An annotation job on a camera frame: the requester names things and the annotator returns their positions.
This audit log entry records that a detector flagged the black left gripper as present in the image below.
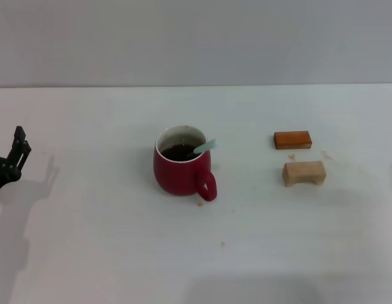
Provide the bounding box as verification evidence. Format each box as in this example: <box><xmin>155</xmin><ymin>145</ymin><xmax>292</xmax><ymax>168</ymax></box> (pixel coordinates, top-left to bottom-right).
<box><xmin>0</xmin><ymin>125</ymin><xmax>32</xmax><ymax>208</ymax></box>

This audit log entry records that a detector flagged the red ceramic coffee cup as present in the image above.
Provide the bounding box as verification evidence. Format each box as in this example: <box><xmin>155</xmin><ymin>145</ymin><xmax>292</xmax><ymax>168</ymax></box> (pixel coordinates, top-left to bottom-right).
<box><xmin>153</xmin><ymin>125</ymin><xmax>218</xmax><ymax>203</ymax></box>

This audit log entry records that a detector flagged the blue handled metal spoon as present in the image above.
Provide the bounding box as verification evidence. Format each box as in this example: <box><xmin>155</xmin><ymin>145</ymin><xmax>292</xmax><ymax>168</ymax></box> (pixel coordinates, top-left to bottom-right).
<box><xmin>186</xmin><ymin>137</ymin><xmax>217</xmax><ymax>160</ymax></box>

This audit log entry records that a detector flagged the orange wooden block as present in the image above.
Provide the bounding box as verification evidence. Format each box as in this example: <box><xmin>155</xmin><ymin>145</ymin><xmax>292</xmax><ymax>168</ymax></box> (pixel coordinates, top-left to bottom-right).
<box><xmin>273</xmin><ymin>130</ymin><xmax>312</xmax><ymax>150</ymax></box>

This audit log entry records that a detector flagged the light wooden bridge block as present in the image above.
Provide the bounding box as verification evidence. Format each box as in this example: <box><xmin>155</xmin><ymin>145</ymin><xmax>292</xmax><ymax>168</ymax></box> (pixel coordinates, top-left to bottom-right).
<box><xmin>282</xmin><ymin>160</ymin><xmax>327</xmax><ymax>188</ymax></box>

